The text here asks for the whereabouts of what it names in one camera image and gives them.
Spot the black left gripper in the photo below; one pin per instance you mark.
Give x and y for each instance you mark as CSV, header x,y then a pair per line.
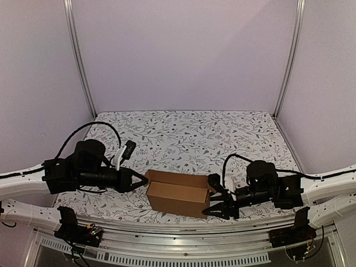
x,y
124,184

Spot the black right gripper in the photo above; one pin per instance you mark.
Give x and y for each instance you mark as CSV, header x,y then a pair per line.
x,y
230,204

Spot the brown cardboard box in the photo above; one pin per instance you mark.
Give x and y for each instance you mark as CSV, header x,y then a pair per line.
x,y
179,194

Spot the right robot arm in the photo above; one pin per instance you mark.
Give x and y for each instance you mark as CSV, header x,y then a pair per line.
x,y
318,198

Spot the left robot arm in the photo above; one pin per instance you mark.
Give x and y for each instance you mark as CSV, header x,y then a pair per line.
x,y
87,166

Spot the floral patterned table mat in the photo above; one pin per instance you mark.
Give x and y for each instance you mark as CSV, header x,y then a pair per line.
x,y
188,142

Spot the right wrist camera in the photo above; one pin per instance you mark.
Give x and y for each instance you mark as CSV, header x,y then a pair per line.
x,y
216,188

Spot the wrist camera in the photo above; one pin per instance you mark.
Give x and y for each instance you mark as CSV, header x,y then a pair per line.
x,y
216,188
123,154

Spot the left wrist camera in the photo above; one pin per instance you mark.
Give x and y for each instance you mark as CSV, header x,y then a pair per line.
x,y
123,154

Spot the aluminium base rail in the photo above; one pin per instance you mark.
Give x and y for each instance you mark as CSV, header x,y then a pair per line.
x,y
232,243

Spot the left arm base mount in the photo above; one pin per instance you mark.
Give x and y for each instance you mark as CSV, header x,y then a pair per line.
x,y
71,231

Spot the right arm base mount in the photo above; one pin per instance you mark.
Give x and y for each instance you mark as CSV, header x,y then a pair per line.
x,y
299,232

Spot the left aluminium frame post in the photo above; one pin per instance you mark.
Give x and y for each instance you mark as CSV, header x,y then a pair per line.
x,y
71,25

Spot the aluminium frame post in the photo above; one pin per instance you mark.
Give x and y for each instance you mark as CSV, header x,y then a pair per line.
x,y
71,25
298,24

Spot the right aluminium frame post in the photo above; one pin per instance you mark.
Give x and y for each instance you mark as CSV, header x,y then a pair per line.
x,y
298,24

